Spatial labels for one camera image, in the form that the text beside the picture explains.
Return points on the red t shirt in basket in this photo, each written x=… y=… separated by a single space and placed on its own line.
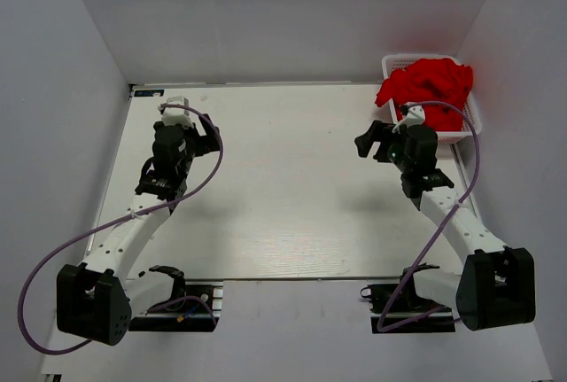
x=444 y=84

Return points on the blue label sticker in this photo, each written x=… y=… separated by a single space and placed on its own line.
x=148 y=93

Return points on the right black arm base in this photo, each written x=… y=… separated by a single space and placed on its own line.
x=406 y=305

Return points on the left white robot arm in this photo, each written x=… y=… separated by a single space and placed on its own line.
x=98 y=298

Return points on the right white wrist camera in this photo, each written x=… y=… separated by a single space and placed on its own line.
x=412 y=115

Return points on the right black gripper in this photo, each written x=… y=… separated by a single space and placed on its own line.
x=367 y=140

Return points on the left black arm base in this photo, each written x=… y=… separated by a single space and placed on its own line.
x=192 y=306

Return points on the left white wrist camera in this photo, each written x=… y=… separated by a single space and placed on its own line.
x=173 y=112

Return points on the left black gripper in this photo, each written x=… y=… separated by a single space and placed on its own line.
x=206 y=144

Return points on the white plastic basket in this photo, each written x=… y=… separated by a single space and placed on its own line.
x=471 y=120

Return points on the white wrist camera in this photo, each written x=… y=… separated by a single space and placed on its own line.
x=173 y=112
x=412 y=115

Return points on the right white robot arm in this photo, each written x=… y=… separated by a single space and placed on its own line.
x=497 y=284

